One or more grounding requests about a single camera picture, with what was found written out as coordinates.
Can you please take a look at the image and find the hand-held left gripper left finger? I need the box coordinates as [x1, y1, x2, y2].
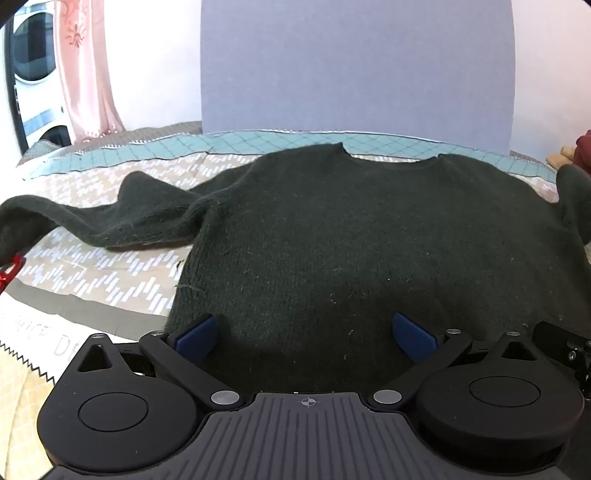
[69, 314, 242, 411]

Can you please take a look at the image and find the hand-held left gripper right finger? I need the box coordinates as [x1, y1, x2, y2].
[368, 312, 544, 411]

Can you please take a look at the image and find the dark green knit sweater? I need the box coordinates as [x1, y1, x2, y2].
[0, 143, 591, 395]

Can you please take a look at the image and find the patterned beige bedspread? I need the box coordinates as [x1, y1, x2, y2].
[0, 121, 591, 467]

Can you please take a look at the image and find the tan soft object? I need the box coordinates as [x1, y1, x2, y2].
[546, 145, 578, 168]

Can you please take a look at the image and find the dark red cloth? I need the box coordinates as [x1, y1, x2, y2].
[573, 130, 591, 175]

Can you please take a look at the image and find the red clip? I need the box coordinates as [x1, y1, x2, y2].
[0, 254, 25, 294]

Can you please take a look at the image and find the white washing machine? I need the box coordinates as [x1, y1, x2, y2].
[21, 108, 74, 151]
[10, 9, 63, 114]

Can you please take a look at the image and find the blue-grey headboard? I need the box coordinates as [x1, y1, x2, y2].
[200, 0, 515, 153]

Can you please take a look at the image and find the pink floral curtain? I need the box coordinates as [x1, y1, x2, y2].
[54, 0, 125, 144]

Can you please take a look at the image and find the black window frame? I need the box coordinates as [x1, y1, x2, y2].
[3, 28, 26, 155]

